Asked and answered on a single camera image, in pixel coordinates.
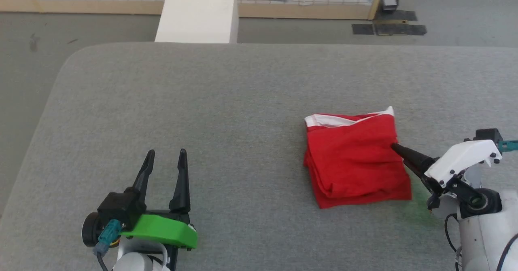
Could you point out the small black floor mat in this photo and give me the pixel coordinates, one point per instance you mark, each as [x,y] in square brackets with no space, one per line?
[363,29]

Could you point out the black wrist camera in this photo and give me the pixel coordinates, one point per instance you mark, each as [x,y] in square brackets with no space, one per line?
[121,206]
[487,134]

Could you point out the white box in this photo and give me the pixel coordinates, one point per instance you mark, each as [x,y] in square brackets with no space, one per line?
[196,14]

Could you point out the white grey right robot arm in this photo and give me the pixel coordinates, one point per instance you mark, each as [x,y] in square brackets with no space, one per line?
[485,230]

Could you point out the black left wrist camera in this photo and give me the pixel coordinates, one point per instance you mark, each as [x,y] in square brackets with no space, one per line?
[121,206]

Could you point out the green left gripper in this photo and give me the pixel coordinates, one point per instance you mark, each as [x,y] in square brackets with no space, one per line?
[162,228]

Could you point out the large black floor mat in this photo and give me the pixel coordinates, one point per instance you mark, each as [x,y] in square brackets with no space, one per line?
[400,23]

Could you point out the wooden framed mesh fence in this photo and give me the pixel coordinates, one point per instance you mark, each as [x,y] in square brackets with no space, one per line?
[303,4]

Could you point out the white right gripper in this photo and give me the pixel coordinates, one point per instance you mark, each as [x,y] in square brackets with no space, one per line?
[465,159]

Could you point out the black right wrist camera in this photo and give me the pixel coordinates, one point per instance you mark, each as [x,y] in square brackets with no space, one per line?
[487,134]

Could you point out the red garment with white waistband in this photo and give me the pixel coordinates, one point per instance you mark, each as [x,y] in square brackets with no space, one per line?
[352,161]

